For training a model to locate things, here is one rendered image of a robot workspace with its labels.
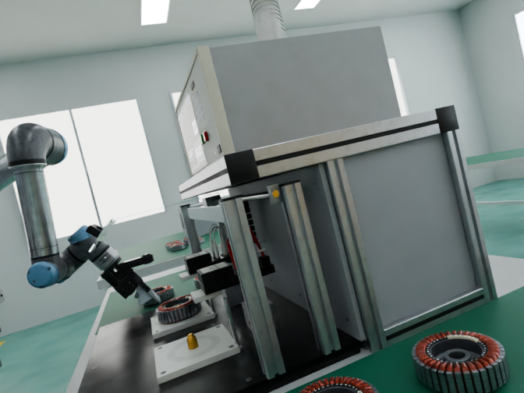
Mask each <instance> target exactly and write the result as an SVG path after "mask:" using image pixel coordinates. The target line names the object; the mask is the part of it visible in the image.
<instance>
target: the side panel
mask: <svg viewBox="0 0 524 393"><path fill-rule="evenodd" d="M324 168H325V171H326V175H327V180H328V184H329V187H330V191H331V197H332V200H333V204H334V207H335V213H336V216H337V219H338V226H339V229H340V233H341V236H342V241H343V245H344V248H345V255H346V258H347V261H348V265H349V270H350V274H351V277H352V283H353V287H354V290H355V294H356V299H357V303H358V306H359V311H360V316H361V319H362V322H363V328H364V331H365V335H366V340H364V341H363V347H364V349H366V350H368V349H369V350H370V352H372V353H375V352H377V351H379V349H384V348H387V347H388V346H390V345H394V344H395V343H397V342H400V341H402V340H404V339H406V338H409V337H411V336H413V335H416V334H418V333H420V332H422V331H425V330H426V329H428V328H431V327H433V326H435V325H438V324H440V323H442V322H445V321H446V320H449V319H452V318H453V317H456V316H458V315H460V314H462V313H465V312H467V311H469V310H472V309H474V308H476V307H478V306H481V305H483V304H484V303H488V302H490V300H491V299H492V300H493V299H496V298H497V292H496V288H495V284H494V278H493V275H492V271H491V267H490V261H489V257H488V254H487V248H486V244H485V240H484V237H483V230H482V227H481V223H480V217H479V213H478V210H477V206H476V200H475V197H474V192H473V186H472V183H471V179H470V175H469V169H468V165H467V162H466V156H465V152H464V148H463V145H462V138H461V135H460V132H459V129H456V130H453V131H449V132H446V133H441V134H437V135H434V136H428V137H424V138H421V139H418V140H412V141H409V142H405V143H400V144H396V145H393V146H390V147H384V148H381V149H377V150H371V151H367V152H364V153H361V154H355V155H352V156H348V157H345V158H339V159H336V160H332V161H326V162H324Z"/></svg>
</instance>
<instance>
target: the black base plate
mask: <svg viewBox="0 0 524 393"><path fill-rule="evenodd" d="M264 287H265V291H266V294H267V298H268V299H269V300H270V301H272V302H273V303H274V307H275V310H276V314H277V317H278V323H279V326H280V328H279V329H277V330H276V334H277V337H278V343H279V346H280V350H281V355H282V359H283V362H284V365H285V371H286V372H285V373H283V374H281V375H280V374H279V373H277V374H275V377H273V378H271V379H270V380H268V379H267V377H266V374H264V373H263V371H262V368H261V365H260V359H259V356H258V352H257V347H256V343H255V340H254V337H253V332H252V331H251V330H250V329H249V328H248V327H247V325H246V319H245V316H244V312H243V307H242V304H239V305H236V306H233V307H230V309H231V312H232V318H233V320H234V324H235V329H236V333H237V336H238V340H239V345H241V346H242V347H243V349H242V350H241V351H240V353H237V354H235V355H233V356H230V357H227V358H225V359H222V360H219V361H217V362H215V363H212V364H209V365H207V366H204V367H201V368H200V369H197V370H194V371H192V372H189V373H187V374H183V375H182V376H179V377H176V378H174V379H171V380H170V381H166V382H164V383H162V384H158V379H157V372H156V365H155V357H154V348H157V347H159V346H162V345H165V344H168V343H170V342H173V341H176V340H179V339H180V338H185V337H187V336H188V334H190V333H193V334H196V333H197V332H200V331H204V330H206V329H208V328H212V327H215V326H217V325H219V324H223V325H224V327H225V328H226V330H227V331H228V333H229V334H230V335H231V336H232V337H233V335H232V329H231V326H230V323H229V319H228V314H227V311H226V308H225V302H224V301H223V298H222V295H220V296H216V297H214V298H211V299H212V303H213V305H214V311H215V313H217V314H218V315H217V316H216V317H215V318H213V319H210V320H206V321H204V322H202V323H199V324H195V325H193V326H191V327H187V328H184V329H182V330H180V331H176V332H173V333H171V334H169V335H165V336H162V337H160V338H156V339H153V335H152V328H151V320H150V319H151V318H152V317H155V316H157V314H156V309H155V310H151V311H148V312H146V313H142V314H139V315H136V316H134V317H130V318H127V319H125V320H121V321H118V322H115V323H113V324H109V325H106V326H104V327H100V329H99V332H98V334H97V337H96V340H95V343H94V347H93V349H92V352H91V354H90V358H89V360H88V363H87V367H86V369H85V372H84V375H83V379H82V381H81V383H80V387H79V390H78V392H77V393H269V392H271V391H273V390H276V389H278V388H281V387H283V386H285V385H287V384H290V383H292V382H293V381H297V380H298V379H301V378H303V377H305V376H308V375H310V374H312V373H315V372H317V371H318V370H322V369H324V368H325V367H328V366H330V365H333V364H335V363H337V362H340V361H342V360H344V359H347V358H349V357H350V356H354V355H355V354H357V353H360V347H359V342H358V340H357V339H355V338H354V337H352V336H350V335H348V334H346V333H345V332H344V331H341V330H340V329H338V328H337V332H338V338H339V341H340V345H341V349H339V350H337V351H335V350H334V349H333V350H331V353H330V354H328V355H325V354H323V353H322V351H320V350H318V349H317V343H316V340H315V337H314V333H313V328H312V324H311V321H310V315H309V312H308V311H307V310H305V309H303V308H302V307H301V306H298V305H297V304H295V303H294V302H292V301H290V300H288V299H286V298H285V297H284V296H281V295H279V294H278V293H276V292H275V291H273V290H271V289H269V288H268V287H266V286H264Z"/></svg>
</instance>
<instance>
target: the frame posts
mask: <svg viewBox="0 0 524 393"><path fill-rule="evenodd" d="M278 186H279V189H280V192H281V198H282V202H281V205H282V208H283V211H284V215H285V220H286V224H287V227H288V231H289V236H290V239H291V243H292V248H293V252H294V255H295V259H296V264H297V267H298V271H299V277H300V281H301V284H302V287H303V293H304V296H305V300H306V305H307V309H308V312H309V315H310V321H311V324H312V328H313V333H314V337H315V340H316V343H317V349H318V350H320V351H322V353H323V354H325V355H328V354H330V353H331V350H333V349H334V350H335V351H337V350H339V349H341V345H340V341H339V338H338V332H337V328H336V325H335V319H334V316H333V313H332V309H331V304H330V300H329V297H328V291H327V288H326V285H325V281H324V276H323V271H322V268H321V265H320V259H319V256H318V252H317V247H316V243H315V240H314V237H313V231H312V228H311V224H310V218H309V215H308V211H307V208H306V202H305V199H304V195H303V190H302V187H301V183H300V179H298V180H295V181H291V182H285V183H282V184H279V185H278ZM219 203H220V206H221V212H222V215H223V218H224V222H225V223H223V222H222V224H223V225H224V226H225V228H226V230H227V233H228V239H229V245H230V246H231V249H232V255H233V258H234V261H235V266H236V270H237V273H238V276H239V282H240V285H241V289H242V292H243V298H244V301H245V304H246V309H247V313H248V316H249V319H250V325H251V328H252V332H253V337H254V340H255V343H256V347H257V352H258V356H259V359H260V365H261V368H262V371H263V373H264V374H266V377H267V379H268V380H270V379H271V378H273V377H275V374H277V373H279V374H280V375H281V374H283V373H285V372H286V371H285V365H284V362H283V359H282V355H281V350H280V346H279V343H278V337H277V334H276V330H275V327H274V322H273V319H272V316H271V310H270V307H269V303H268V300H267V294H266V291H265V287H264V282H263V279H262V275H261V272H260V266H259V263H258V259H257V254H256V251H255V248H254V244H253V239H252V236H251V232H250V227H249V223H248V220H247V216H246V211H245V207H244V204H243V199H242V195H236V196H231V197H227V198H225V199H221V200H219ZM179 208H180V211H181V215H182V220H183V224H184V227H185V230H186V235H187V239H188V242H189V247H190V250H191V254H195V253H199V252H202V249H201V246H200V241H199V238H198V235H197V229H196V226H195V222H194V220H193V219H190V218H186V214H185V211H184V209H185V208H190V204H186V205H182V206H179Z"/></svg>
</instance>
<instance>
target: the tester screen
mask: <svg viewBox="0 0 524 393"><path fill-rule="evenodd" d="M194 119H195V116H194V113H193V107H192V104H191V100H190V97H189V94H188V97H187V99H186V102H185V104H184V106H183V108H182V111H181V113H180V116H179V119H178V120H179V126H180V129H181V132H182V138H183V141H184V144H185V148H186V153H187V157H188V159H189V163H190V162H191V161H192V160H193V159H194V158H196V162H197V157H196V154H195V150H194V147H193V145H194V144H195V143H196V141H197V140H198V139H199V137H200V134H199V131H198V133H197V134H196V135H195V137H194V138H193V140H192V138H191V135H190V131H189V127H190V126H191V124H192V123H193V120H194ZM195 120H196V119H195ZM190 148H191V149H192V152H193V157H192V158H191V159H190V157H189V152H188V150H189V149H190ZM204 162H206V159H205V160H204V161H202V162H201V163H200V164H198V162H197V164H196V165H195V166H194V167H193V168H191V172H193V171H194V170H196V169H197V168H199V167H200V166H201V165H202V164H203V163H204Z"/></svg>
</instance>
